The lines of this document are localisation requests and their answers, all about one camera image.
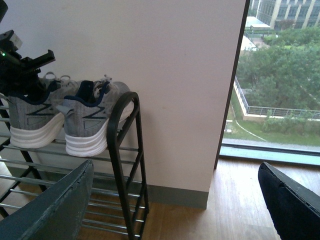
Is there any grey knit sneaker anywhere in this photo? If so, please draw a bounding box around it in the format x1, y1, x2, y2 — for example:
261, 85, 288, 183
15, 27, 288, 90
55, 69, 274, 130
6, 72, 79, 149
57, 75, 130, 157

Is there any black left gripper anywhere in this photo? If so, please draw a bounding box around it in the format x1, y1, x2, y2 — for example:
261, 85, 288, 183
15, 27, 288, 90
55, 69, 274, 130
0, 29, 55, 96

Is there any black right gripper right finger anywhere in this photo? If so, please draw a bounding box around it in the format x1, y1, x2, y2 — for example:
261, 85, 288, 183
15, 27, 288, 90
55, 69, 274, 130
258, 162, 320, 240

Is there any black metal shoe rack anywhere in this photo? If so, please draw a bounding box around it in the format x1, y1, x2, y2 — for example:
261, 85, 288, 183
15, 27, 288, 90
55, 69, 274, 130
0, 92, 149, 240

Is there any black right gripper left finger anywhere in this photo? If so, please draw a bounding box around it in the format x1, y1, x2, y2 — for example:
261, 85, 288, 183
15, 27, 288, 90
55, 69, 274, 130
0, 160, 94, 240

